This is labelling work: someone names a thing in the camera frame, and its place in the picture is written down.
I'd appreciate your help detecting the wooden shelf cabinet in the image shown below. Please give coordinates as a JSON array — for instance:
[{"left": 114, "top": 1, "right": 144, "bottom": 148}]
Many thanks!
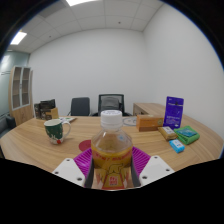
[{"left": 8, "top": 65, "right": 35, "bottom": 127}]

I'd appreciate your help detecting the round white disc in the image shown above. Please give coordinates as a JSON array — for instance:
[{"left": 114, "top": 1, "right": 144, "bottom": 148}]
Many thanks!
[{"left": 122, "top": 116, "right": 138, "bottom": 127}]

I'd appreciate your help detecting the small light blue box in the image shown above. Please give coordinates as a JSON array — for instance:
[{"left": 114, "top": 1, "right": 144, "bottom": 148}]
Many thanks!
[{"left": 168, "top": 139, "right": 186, "bottom": 154}]

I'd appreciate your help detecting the dark grey sofa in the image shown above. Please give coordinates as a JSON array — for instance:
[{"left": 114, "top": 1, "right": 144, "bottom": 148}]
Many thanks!
[{"left": 0, "top": 114, "right": 17, "bottom": 138}]

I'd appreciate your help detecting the purple standing card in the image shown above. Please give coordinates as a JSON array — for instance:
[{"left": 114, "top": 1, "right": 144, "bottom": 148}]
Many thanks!
[{"left": 162, "top": 96, "right": 185, "bottom": 130}]

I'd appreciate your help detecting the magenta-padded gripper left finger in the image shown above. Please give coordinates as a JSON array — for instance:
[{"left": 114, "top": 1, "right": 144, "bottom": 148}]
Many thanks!
[{"left": 52, "top": 147, "right": 96, "bottom": 188}]

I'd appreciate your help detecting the small tan box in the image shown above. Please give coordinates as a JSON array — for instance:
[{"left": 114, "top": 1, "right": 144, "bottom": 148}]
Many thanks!
[{"left": 157, "top": 125, "right": 179, "bottom": 141}]

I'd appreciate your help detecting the black solid-back office chair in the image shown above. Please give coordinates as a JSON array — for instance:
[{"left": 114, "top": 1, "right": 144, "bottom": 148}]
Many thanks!
[{"left": 67, "top": 96, "right": 91, "bottom": 117}]

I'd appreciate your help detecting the green and white mug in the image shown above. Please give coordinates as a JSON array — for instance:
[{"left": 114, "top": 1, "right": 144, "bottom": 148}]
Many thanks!
[{"left": 43, "top": 118, "right": 72, "bottom": 145}]

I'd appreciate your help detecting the green flat pack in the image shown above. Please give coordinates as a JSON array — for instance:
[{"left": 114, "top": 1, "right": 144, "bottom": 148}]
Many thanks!
[{"left": 173, "top": 125, "right": 201, "bottom": 146}]

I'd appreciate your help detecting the black mesh-back office chair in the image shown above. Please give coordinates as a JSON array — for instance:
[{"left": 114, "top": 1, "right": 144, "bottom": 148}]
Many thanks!
[{"left": 91, "top": 93, "right": 133, "bottom": 117}]

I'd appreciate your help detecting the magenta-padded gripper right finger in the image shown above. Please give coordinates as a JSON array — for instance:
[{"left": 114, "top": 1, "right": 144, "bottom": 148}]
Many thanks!
[{"left": 130, "top": 145, "right": 176, "bottom": 188}]

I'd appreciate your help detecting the yellow tea bottle white cap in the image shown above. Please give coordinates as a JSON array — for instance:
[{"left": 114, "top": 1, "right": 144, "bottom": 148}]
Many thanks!
[{"left": 90, "top": 109, "right": 134, "bottom": 191}]

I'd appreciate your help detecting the flat round red coaster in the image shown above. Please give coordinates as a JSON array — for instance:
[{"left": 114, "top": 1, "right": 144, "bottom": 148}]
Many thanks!
[{"left": 78, "top": 139, "right": 93, "bottom": 152}]

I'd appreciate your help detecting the orange rectangular box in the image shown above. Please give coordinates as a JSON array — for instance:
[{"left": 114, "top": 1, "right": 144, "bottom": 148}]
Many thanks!
[{"left": 135, "top": 114, "right": 165, "bottom": 133}]

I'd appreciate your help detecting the rectangular ceiling light panel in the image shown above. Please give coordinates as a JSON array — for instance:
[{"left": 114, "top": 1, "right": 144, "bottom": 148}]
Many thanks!
[
  {"left": 65, "top": 0, "right": 98, "bottom": 7},
  {"left": 9, "top": 31, "right": 28, "bottom": 46}
]

